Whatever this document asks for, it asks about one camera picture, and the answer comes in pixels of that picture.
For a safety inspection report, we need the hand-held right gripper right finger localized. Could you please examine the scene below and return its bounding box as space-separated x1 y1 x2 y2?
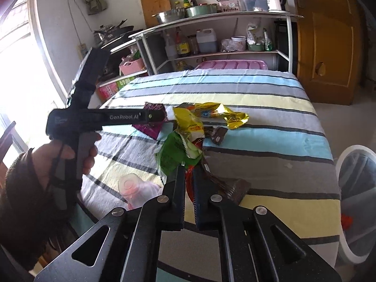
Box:
192 169 343 282

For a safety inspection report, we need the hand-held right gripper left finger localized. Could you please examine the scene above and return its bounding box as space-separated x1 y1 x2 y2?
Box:
34 164 187 282

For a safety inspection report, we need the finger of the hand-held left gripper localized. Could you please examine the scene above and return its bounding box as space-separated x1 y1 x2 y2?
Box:
142 108 166 123

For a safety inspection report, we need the red snack wrapper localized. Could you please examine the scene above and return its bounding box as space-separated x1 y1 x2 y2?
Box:
186 164 203 209

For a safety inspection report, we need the purple snack wrapper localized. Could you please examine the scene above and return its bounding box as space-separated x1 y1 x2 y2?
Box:
132 102 168 140

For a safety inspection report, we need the yellow snack wrapper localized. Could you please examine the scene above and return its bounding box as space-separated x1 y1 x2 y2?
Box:
173 106 206 141

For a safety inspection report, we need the dark brown wrapper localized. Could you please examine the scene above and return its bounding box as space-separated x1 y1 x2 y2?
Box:
203 159 251 204

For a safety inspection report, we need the translucent plastic cup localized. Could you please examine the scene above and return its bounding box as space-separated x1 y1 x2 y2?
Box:
117 173 165 209

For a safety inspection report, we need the green snack wrapper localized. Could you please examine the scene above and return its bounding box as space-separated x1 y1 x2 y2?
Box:
155 131 203 183

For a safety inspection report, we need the small brown wrapper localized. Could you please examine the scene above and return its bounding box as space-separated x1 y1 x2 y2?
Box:
206 126 228 146

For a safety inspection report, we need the gold foil wrapper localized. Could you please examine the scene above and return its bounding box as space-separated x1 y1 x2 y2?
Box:
180 101 250 131

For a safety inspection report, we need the white rimmed trash bin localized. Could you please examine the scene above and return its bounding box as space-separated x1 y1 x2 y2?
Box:
335 145 376 265

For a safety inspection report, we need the person's left forearm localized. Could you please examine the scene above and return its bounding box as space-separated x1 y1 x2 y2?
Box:
0 148 80 271

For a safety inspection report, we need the person's left hand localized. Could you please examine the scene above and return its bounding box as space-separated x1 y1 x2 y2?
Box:
29 132 102 194

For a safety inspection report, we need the printed cardboard box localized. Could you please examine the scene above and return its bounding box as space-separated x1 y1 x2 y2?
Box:
98 78 138 103

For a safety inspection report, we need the pink woven basket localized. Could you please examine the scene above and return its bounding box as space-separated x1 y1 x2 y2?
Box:
119 57 145 75

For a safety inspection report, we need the clear plastic bottle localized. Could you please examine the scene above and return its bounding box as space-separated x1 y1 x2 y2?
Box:
164 32 177 60

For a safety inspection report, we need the yellow label oil bottle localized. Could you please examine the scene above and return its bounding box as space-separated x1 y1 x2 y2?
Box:
175 27 190 58

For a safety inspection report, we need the small grey shelf rack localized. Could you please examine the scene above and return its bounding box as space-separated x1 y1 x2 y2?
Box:
97 38 149 89

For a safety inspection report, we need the steel pot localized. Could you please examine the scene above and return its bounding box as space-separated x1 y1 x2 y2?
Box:
94 25 114 43

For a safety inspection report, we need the striped tablecloth table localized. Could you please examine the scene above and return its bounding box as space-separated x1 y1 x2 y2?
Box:
70 70 343 282

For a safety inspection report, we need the window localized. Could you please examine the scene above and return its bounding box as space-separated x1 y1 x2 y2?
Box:
0 0 68 165

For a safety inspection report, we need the white jerrycan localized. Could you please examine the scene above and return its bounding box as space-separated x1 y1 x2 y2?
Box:
196 28 218 54

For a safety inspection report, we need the black frying pan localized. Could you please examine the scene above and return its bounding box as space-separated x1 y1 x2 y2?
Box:
109 19 136 36

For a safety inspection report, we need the steel bowl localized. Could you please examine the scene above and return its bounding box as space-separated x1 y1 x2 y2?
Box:
152 8 187 24

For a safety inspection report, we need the crumpled plastic bag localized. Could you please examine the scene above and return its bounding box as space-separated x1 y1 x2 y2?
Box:
220 38 240 53

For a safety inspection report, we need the white plastic tub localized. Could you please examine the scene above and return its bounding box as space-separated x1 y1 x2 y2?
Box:
231 36 247 51

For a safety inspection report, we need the wooden cutting board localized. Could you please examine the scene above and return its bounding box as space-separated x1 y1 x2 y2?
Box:
140 0 172 27

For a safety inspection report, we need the pale green pot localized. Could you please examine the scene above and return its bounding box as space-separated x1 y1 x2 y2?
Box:
186 4 218 17

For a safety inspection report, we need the large white shelf rack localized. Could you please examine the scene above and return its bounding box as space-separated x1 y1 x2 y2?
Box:
129 11 304 75

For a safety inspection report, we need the bunch of white bags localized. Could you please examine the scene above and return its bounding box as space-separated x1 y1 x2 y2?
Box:
246 20 265 44

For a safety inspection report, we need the pink utensil basket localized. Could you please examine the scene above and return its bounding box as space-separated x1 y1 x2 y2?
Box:
217 0 241 14

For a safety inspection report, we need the green packet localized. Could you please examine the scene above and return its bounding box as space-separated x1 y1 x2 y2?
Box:
263 28 274 50

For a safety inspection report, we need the clear plastic storage box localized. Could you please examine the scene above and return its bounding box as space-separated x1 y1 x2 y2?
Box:
237 0 268 12

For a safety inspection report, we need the wooden door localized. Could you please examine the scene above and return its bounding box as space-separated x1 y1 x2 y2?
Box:
286 0 371 106

